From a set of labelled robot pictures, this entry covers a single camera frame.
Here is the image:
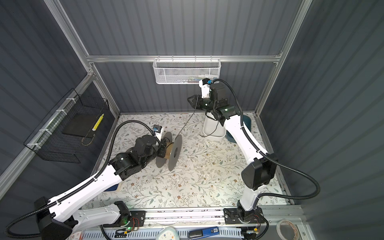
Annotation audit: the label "black cable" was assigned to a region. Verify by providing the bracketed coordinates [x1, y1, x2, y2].
[166, 98, 220, 148]

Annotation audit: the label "grey perforated cable spool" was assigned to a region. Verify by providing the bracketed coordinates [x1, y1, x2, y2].
[156, 132, 183, 171]

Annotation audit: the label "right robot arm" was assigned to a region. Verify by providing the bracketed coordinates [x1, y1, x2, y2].
[188, 78, 321, 223]

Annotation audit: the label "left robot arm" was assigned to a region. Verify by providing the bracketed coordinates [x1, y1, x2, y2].
[5, 120, 166, 240]

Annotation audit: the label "white plastic bin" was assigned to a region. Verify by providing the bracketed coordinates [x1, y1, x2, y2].
[202, 113, 226, 141]

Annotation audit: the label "teal plastic bin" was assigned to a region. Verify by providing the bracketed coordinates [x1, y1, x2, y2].
[225, 113, 252, 144]

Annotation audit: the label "blue book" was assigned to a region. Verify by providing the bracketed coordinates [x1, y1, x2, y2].
[105, 183, 122, 192]

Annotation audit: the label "yellow marker pen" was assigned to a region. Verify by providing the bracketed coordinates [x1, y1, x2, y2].
[92, 114, 105, 132]

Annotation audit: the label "black flat pad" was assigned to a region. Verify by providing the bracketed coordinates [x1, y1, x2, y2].
[62, 114, 97, 138]

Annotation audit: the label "floral table mat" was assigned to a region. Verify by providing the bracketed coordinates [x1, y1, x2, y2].
[85, 113, 247, 209]

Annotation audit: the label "white round device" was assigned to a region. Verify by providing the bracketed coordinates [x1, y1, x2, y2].
[156, 227, 180, 240]

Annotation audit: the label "blue utility tool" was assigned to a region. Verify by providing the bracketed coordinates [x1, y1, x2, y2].
[187, 227, 220, 240]

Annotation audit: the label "tape roll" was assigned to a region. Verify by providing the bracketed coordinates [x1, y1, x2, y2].
[276, 220, 300, 240]

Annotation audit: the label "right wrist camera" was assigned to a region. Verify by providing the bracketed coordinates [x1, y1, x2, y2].
[199, 78, 212, 98]

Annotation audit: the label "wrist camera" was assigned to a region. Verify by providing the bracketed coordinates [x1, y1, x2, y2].
[153, 125, 163, 140]
[199, 78, 212, 98]

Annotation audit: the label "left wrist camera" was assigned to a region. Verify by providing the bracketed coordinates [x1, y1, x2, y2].
[153, 125, 163, 140]

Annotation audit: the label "white wire wall basket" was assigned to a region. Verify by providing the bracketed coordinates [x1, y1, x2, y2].
[153, 59, 222, 85]

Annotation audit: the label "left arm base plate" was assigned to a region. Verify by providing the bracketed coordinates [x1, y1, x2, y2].
[103, 211, 146, 229]

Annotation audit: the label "black wire wall basket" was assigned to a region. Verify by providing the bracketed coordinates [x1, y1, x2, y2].
[24, 92, 114, 164]

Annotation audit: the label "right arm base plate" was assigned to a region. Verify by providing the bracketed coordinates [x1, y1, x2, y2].
[223, 207, 266, 225]

